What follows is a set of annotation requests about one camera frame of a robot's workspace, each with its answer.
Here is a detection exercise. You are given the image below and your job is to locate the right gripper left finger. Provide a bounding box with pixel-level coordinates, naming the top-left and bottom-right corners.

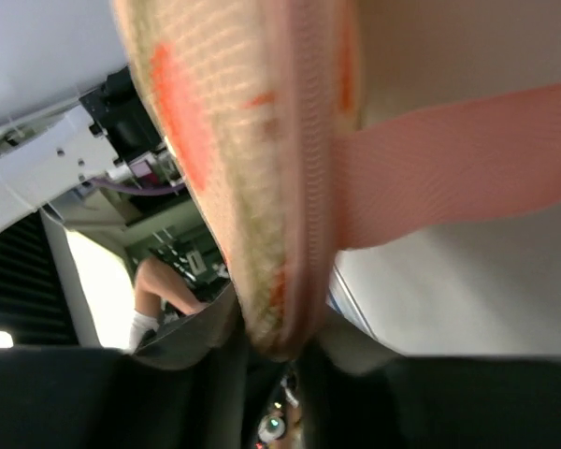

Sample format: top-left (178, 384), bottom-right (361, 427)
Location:
top-left (0, 287), bottom-right (248, 448)

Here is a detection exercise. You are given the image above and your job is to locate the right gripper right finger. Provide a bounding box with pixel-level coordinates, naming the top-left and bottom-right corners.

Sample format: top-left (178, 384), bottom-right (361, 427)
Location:
top-left (298, 314), bottom-right (561, 448)

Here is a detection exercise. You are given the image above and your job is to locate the floral orange laundry bag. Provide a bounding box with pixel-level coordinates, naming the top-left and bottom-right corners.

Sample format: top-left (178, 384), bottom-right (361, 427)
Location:
top-left (112, 1), bottom-right (561, 359)

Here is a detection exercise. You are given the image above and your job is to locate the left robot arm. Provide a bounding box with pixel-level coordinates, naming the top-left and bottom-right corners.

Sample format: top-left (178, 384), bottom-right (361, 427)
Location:
top-left (0, 67), bottom-right (163, 233)

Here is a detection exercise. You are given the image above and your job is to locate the person in background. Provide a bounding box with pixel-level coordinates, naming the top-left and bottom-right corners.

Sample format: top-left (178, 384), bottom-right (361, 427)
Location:
top-left (128, 256), bottom-right (208, 352)

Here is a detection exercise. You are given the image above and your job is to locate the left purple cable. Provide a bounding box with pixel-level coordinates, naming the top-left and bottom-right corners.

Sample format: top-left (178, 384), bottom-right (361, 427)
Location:
top-left (91, 175), bottom-right (188, 196)

